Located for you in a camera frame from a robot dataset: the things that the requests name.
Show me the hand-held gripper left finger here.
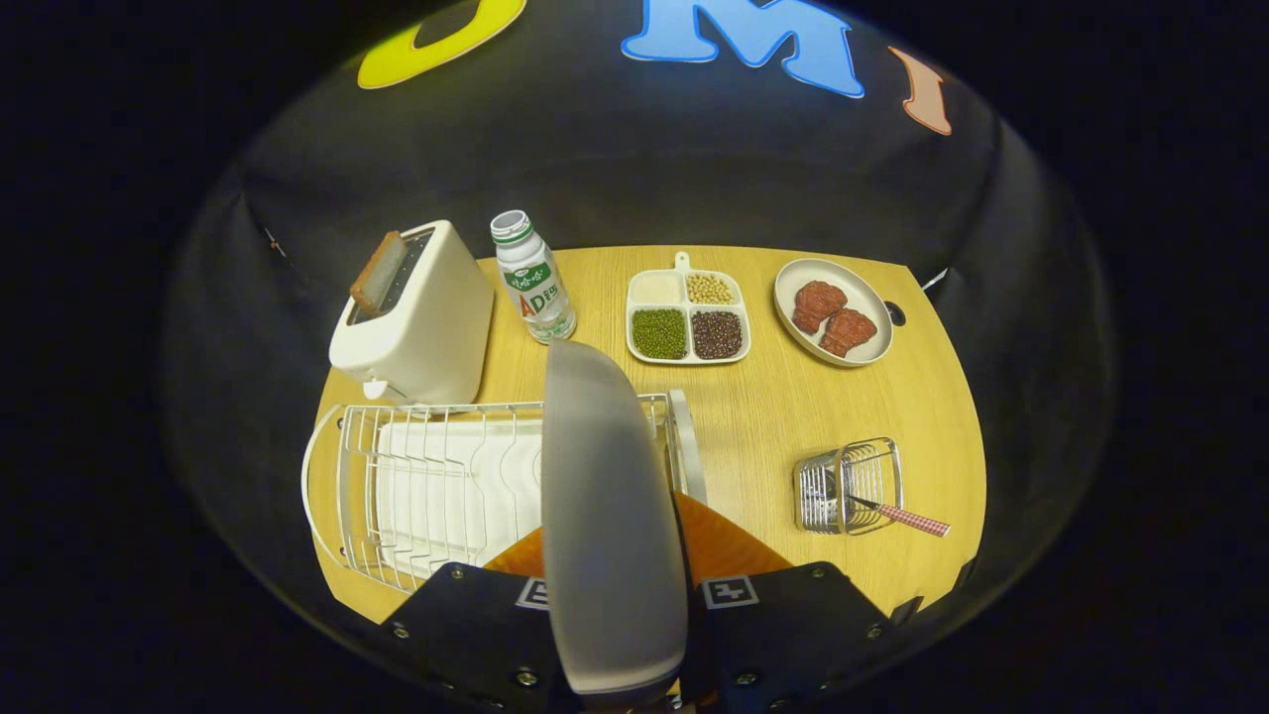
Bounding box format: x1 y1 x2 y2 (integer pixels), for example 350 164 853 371
382 526 586 714

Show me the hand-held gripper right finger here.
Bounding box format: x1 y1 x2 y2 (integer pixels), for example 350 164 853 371
674 491 898 714

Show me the silver wire basket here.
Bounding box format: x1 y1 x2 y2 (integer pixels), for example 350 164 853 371
793 437 904 536

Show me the spoon with red checked handle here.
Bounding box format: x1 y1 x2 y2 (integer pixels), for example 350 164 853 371
843 493 952 538

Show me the beige plate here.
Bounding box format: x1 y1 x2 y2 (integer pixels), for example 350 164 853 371
540 339 690 707

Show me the white wire dish rack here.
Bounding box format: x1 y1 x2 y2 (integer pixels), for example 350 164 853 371
300 390 710 594

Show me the white oval plate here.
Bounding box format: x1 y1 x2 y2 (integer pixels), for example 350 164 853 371
773 258 894 368

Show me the white divided dish with beans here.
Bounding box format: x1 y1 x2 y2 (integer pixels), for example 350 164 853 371
626 252 751 366

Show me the white drain tray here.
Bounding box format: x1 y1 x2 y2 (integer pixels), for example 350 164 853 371
377 418 544 581

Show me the red meat piece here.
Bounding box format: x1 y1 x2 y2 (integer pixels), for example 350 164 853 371
819 308 878 358
791 281 849 335

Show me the white toaster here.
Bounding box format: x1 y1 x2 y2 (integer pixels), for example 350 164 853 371
328 220 495 406

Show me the plastic bottle with green label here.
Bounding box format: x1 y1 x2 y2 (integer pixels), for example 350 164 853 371
491 210 578 344

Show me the brown toast slice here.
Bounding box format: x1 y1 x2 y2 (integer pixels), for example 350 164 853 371
349 231 408 318

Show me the black backdrop cloth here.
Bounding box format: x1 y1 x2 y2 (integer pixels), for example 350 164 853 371
159 0 1116 675

